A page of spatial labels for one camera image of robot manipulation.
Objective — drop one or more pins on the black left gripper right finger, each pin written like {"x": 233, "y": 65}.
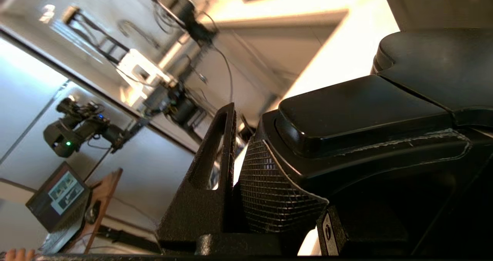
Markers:
{"x": 335, "y": 234}

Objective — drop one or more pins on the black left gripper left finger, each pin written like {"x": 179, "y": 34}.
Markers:
{"x": 200, "y": 211}

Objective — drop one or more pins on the black electric kettle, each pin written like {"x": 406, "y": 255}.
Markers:
{"x": 366, "y": 138}

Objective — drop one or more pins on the brown wooden desk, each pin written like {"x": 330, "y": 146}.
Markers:
{"x": 106, "y": 191}

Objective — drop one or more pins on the black computer mouse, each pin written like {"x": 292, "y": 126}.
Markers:
{"x": 93, "y": 212}

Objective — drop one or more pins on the black open laptop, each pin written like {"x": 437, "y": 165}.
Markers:
{"x": 57, "y": 199}

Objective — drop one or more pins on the black device with green light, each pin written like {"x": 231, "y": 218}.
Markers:
{"x": 69, "y": 134}

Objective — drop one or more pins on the translucent white box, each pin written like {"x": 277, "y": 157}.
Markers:
{"x": 142, "y": 70}

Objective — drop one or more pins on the grey white refrigerator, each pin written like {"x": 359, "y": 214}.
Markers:
{"x": 27, "y": 91}

